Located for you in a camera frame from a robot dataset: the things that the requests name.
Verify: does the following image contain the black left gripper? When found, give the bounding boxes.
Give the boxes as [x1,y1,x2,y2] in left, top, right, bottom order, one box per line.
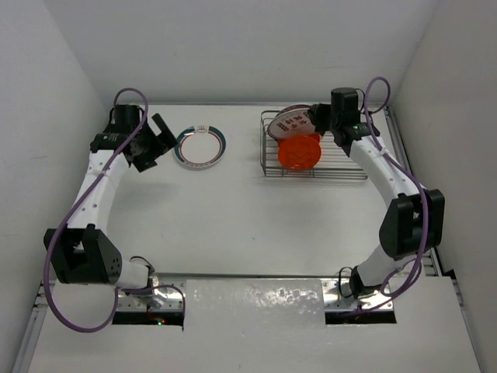
[132,114,179,171]

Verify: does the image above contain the white plate teal rim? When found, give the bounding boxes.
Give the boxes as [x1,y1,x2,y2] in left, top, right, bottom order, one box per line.
[174,126,227,170]

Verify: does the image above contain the white plate red characters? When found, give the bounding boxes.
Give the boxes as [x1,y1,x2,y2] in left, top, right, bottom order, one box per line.
[267,110,315,140]

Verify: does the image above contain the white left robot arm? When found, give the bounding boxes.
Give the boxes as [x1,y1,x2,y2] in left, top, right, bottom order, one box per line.
[43,105,177,289]

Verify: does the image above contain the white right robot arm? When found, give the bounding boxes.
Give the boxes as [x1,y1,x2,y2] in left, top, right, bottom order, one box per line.
[308,88,445,298]

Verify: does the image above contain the white plate dark red rim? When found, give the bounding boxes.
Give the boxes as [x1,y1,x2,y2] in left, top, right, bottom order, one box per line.
[275,103,311,117]

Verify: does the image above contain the orange plastic plate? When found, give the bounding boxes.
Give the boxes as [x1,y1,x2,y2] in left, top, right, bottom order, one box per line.
[277,133,322,170]

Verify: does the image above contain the metal wire dish rack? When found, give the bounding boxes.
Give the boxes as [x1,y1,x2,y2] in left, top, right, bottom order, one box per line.
[259,110,367,183]

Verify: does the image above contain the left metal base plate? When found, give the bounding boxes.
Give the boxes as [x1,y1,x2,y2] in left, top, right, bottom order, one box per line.
[117,284,186,312]

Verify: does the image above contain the metal base plate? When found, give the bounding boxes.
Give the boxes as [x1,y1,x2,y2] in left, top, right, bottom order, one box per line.
[117,284,186,312]
[321,277,394,313]

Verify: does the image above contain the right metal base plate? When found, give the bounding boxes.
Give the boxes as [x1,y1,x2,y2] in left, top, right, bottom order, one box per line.
[321,277,394,313]

